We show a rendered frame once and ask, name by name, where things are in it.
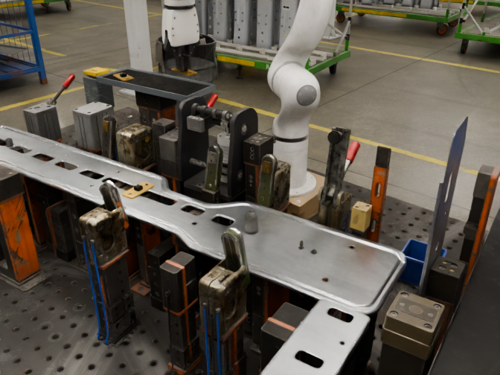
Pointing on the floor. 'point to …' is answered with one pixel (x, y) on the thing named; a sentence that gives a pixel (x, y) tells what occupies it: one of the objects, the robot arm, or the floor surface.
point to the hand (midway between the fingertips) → (183, 62)
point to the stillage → (11, 66)
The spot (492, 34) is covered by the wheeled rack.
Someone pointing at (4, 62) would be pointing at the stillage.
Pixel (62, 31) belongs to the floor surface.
